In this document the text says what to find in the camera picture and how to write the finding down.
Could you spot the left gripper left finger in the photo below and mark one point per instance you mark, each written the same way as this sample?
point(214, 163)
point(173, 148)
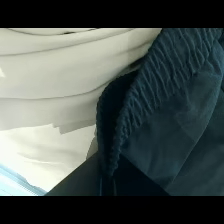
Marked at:
point(83, 181)

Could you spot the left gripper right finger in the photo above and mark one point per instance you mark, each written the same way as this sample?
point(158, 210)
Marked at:
point(136, 183)

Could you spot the black pants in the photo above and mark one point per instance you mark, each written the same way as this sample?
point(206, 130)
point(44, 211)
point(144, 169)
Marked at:
point(173, 133)

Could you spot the white garment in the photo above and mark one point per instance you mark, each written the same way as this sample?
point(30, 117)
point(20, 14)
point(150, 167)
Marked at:
point(50, 83)

